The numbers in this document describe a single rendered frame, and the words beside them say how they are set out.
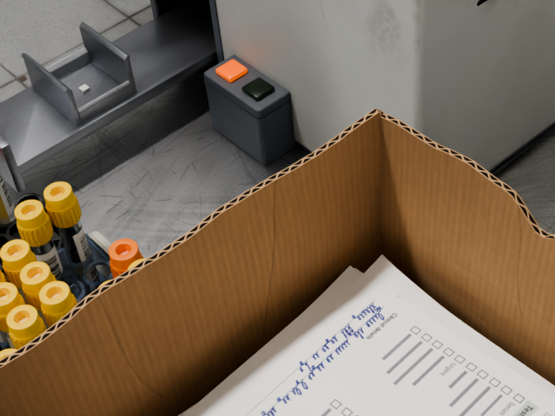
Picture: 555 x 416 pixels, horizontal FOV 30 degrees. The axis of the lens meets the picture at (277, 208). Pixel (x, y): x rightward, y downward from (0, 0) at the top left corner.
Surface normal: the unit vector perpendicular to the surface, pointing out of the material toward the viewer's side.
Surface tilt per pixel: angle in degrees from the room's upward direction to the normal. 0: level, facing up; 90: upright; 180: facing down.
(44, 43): 0
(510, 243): 87
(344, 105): 90
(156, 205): 0
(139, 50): 0
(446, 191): 88
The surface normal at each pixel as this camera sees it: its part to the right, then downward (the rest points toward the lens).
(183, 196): -0.08, -0.69
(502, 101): 0.65, 0.50
